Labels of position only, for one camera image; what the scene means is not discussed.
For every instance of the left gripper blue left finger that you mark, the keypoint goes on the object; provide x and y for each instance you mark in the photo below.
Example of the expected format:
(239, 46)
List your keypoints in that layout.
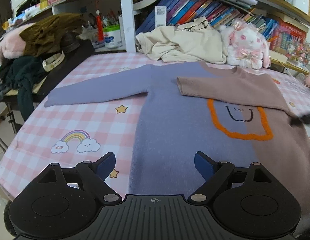
(93, 176)

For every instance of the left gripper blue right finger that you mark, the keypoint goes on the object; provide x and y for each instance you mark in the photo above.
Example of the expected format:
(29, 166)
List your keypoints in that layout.
(216, 175)

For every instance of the pile of dark clothes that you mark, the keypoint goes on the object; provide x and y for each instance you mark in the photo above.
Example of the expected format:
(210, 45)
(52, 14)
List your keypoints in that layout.
(44, 52)

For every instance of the white pink plush bunny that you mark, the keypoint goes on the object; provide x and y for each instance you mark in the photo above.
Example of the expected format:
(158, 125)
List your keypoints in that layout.
(244, 46)

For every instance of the white plastic jar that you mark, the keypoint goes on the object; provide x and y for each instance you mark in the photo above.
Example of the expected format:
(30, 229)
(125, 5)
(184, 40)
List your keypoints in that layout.
(112, 36)

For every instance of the pink checkered cartoon table mat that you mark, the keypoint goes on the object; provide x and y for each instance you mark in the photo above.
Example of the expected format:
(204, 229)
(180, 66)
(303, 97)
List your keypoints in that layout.
(111, 124)

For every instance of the purple and mauve sweater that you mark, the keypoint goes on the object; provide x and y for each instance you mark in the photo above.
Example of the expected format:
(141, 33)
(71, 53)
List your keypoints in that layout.
(228, 114)

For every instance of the white and wood bookshelf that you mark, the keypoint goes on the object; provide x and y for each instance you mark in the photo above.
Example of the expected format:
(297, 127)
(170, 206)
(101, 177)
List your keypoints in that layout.
(138, 16)

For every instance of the white barcode box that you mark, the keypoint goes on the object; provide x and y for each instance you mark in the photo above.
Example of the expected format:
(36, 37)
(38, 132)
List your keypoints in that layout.
(160, 16)

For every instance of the cream beige crumpled garment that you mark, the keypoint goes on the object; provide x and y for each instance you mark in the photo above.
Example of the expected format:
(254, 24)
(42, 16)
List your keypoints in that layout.
(190, 42)

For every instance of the red hanging tassel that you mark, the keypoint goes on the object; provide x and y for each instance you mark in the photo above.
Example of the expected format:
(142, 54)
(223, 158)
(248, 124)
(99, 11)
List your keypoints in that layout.
(99, 22)

